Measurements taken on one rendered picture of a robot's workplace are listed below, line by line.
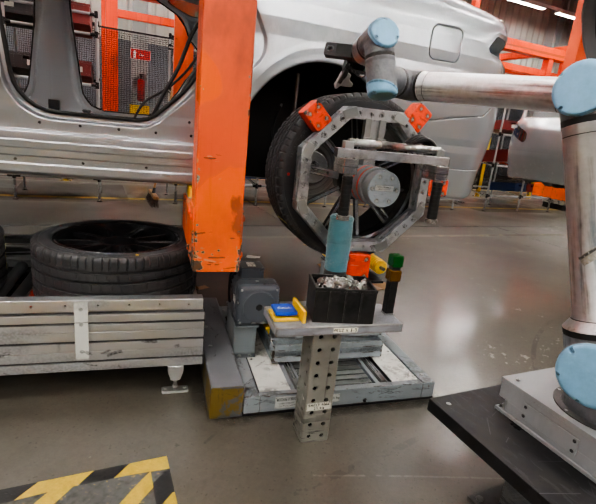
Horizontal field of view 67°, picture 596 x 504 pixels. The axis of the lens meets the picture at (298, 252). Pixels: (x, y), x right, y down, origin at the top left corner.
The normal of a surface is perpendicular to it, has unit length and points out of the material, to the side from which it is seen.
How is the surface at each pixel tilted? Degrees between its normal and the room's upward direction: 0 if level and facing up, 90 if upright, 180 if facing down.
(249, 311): 90
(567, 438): 90
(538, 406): 90
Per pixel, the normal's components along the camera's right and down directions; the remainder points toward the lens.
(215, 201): 0.29, 0.29
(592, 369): -0.72, 0.19
